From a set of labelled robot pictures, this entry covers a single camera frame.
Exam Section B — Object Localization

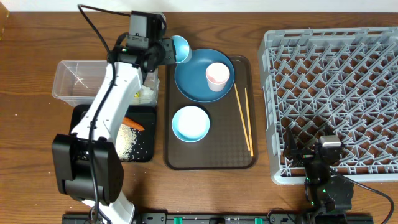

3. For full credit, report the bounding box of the light blue cup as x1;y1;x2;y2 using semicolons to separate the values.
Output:
171;35;192;63

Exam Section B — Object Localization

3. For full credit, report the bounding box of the orange carrot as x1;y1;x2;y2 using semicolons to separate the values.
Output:
122;117;145;131

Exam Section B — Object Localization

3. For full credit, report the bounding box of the light blue bowl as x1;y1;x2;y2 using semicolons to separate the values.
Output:
171;106;210;142

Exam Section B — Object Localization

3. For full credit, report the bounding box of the white rice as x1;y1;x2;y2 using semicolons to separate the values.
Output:
116;124;149;162

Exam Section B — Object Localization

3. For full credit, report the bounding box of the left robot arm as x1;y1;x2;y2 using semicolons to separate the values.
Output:
52;11;177;223

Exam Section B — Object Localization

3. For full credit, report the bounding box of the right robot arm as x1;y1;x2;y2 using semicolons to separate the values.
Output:
283;126;353;223

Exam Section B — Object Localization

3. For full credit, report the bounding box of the grey dishwasher rack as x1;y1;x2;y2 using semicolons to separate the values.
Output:
258;27;397;185

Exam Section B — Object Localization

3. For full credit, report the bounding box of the dark blue plate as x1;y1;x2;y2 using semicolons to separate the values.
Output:
175;49;235;103

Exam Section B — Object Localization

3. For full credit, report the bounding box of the brown serving tray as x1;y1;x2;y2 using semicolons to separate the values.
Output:
164;55;257;170

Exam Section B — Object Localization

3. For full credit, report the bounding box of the black plastic tray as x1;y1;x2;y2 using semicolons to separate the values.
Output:
53;105;156;165

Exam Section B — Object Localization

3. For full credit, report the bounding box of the pink cup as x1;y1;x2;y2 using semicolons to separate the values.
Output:
205;62;230;92

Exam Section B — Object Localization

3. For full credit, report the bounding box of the right wooden chopstick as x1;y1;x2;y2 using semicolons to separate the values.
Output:
244;87;254;157

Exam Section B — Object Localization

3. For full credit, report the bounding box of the wooden chopstick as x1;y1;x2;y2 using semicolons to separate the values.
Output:
234;83;251;151
244;87;254;157

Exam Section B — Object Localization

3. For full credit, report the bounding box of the clear plastic bin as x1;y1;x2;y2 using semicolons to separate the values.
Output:
52;60;160;107

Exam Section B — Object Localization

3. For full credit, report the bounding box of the left wooden chopstick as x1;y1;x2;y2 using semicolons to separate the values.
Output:
234;83;251;151

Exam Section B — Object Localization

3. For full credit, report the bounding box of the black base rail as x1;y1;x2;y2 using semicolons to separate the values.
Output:
61;212;374;224

